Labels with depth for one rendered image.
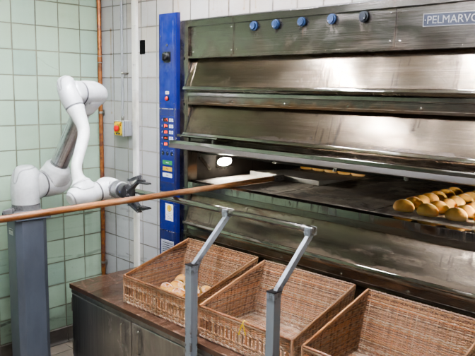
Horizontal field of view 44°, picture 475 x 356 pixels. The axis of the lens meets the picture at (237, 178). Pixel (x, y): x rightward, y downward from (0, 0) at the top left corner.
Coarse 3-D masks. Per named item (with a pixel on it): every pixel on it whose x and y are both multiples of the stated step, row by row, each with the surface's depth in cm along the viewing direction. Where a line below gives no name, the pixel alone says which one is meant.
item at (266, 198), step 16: (224, 192) 325; (240, 192) 316; (256, 192) 312; (304, 208) 286; (320, 208) 279; (336, 208) 273; (352, 208) 273; (384, 224) 256; (400, 224) 250; (416, 224) 245; (432, 224) 243; (464, 240) 231
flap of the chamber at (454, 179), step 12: (180, 144) 324; (240, 156) 302; (252, 156) 287; (264, 156) 281; (276, 156) 276; (336, 168) 260; (348, 168) 248; (360, 168) 244; (372, 168) 241; (384, 168) 237; (432, 180) 233; (444, 180) 219; (456, 180) 216; (468, 180) 213
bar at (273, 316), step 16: (144, 192) 314; (208, 208) 279; (224, 208) 272; (224, 224) 270; (272, 224) 252; (288, 224) 245; (208, 240) 265; (304, 240) 237; (192, 272) 258; (288, 272) 230; (192, 288) 259; (192, 304) 260; (272, 304) 225; (192, 320) 261; (272, 320) 226; (192, 336) 262; (272, 336) 227; (192, 352) 264; (272, 352) 227
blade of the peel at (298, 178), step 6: (252, 174) 374; (258, 174) 371; (264, 174) 367; (270, 174) 364; (288, 174) 376; (294, 174) 377; (300, 174) 377; (306, 174) 377; (312, 174) 378; (318, 174) 378; (324, 174) 378; (288, 180) 353; (294, 180) 350; (300, 180) 347; (306, 180) 344; (312, 180) 340; (318, 180) 355; (324, 180) 355; (330, 180) 345; (336, 180) 350; (342, 180) 354
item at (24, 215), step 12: (252, 180) 337; (264, 180) 343; (168, 192) 294; (180, 192) 299; (192, 192) 305; (84, 204) 261; (96, 204) 265; (108, 204) 270; (120, 204) 275; (0, 216) 235; (12, 216) 238; (24, 216) 242; (36, 216) 245
